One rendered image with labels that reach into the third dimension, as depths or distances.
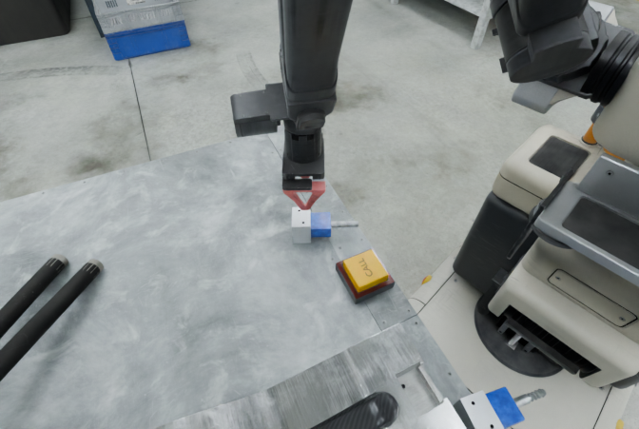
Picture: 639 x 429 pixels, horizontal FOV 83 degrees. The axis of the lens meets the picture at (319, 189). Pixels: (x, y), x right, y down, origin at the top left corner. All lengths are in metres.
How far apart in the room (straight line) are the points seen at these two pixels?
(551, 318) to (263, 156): 0.68
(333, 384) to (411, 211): 1.43
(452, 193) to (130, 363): 1.68
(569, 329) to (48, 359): 0.86
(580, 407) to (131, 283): 1.18
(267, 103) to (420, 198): 1.53
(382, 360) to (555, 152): 0.72
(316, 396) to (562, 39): 0.48
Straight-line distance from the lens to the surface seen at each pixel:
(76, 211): 0.94
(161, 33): 3.38
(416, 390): 0.57
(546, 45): 0.41
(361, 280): 0.65
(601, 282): 0.74
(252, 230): 0.76
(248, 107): 0.49
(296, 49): 0.34
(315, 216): 0.72
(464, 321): 1.30
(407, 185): 2.00
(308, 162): 0.57
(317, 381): 0.54
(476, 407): 0.60
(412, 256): 1.72
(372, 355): 0.55
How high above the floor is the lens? 1.40
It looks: 47 degrees down
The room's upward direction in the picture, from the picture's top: straight up
